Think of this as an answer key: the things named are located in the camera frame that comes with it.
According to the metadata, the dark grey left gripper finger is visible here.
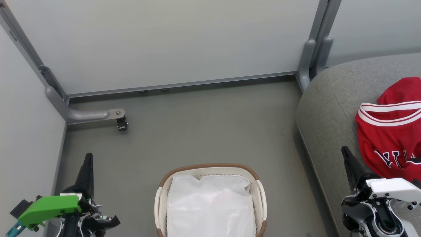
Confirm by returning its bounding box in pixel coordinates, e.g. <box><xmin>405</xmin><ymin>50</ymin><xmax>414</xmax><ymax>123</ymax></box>
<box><xmin>75</xmin><ymin>152</ymin><xmax>94</xmax><ymax>195</ymax></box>

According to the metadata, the grey metal partition support leg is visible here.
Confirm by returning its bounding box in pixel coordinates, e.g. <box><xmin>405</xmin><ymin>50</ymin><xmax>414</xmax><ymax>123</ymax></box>
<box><xmin>45</xmin><ymin>86</ymin><xmax>126</xmax><ymax>125</ymax></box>

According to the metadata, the grey partition frame post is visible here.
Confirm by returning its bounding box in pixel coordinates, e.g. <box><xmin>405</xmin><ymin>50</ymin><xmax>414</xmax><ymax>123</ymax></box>
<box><xmin>0</xmin><ymin>3</ymin><xmax>69</xmax><ymax>103</ymax></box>
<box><xmin>309</xmin><ymin>0</ymin><xmax>342</xmax><ymax>71</ymax></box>

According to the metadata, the black partition hinge bracket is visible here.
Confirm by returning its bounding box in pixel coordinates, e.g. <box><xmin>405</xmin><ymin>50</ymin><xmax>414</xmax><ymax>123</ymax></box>
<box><xmin>39</xmin><ymin>66</ymin><xmax>62</xmax><ymax>100</ymax></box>

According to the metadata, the small black caster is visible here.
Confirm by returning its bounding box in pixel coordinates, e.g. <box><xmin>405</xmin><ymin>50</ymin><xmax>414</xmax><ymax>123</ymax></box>
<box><xmin>116</xmin><ymin>116</ymin><xmax>129</xmax><ymax>132</ymax></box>

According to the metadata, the left arm cable teal connector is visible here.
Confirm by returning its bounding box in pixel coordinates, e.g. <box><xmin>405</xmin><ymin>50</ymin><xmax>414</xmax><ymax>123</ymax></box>
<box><xmin>6</xmin><ymin>221</ymin><xmax>25</xmax><ymax>237</ymax></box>

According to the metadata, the white laundry basket brown rim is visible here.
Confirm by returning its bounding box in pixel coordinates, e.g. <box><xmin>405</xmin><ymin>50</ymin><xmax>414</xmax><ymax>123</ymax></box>
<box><xmin>154</xmin><ymin>163</ymin><xmax>267</xmax><ymax>237</ymax></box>

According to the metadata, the grey partition bottom rail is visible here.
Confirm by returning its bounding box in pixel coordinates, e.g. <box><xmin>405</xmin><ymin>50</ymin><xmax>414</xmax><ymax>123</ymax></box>
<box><xmin>67</xmin><ymin>71</ymin><xmax>299</xmax><ymax>98</ymax></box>

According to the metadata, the grey fabric sofa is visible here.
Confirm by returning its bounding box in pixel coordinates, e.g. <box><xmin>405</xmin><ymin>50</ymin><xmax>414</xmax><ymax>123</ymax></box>
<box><xmin>295</xmin><ymin>53</ymin><xmax>421</xmax><ymax>237</ymax></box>

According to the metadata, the black left gripper body green band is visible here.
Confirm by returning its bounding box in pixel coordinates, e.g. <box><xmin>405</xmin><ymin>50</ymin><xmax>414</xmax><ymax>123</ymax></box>
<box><xmin>10</xmin><ymin>185</ymin><xmax>99</xmax><ymax>237</ymax></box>

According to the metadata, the red basketball jersey white trim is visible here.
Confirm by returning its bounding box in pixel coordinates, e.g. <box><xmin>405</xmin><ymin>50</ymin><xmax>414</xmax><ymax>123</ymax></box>
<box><xmin>355</xmin><ymin>77</ymin><xmax>421</xmax><ymax>182</ymax></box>

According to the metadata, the black right gripper body white band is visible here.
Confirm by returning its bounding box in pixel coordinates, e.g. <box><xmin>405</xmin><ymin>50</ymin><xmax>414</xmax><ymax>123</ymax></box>
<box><xmin>354</xmin><ymin>173</ymin><xmax>421</xmax><ymax>211</ymax></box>

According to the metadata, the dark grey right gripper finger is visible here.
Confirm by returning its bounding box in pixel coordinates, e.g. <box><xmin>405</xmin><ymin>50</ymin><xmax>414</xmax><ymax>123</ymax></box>
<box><xmin>341</xmin><ymin>146</ymin><xmax>366</xmax><ymax>191</ymax></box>

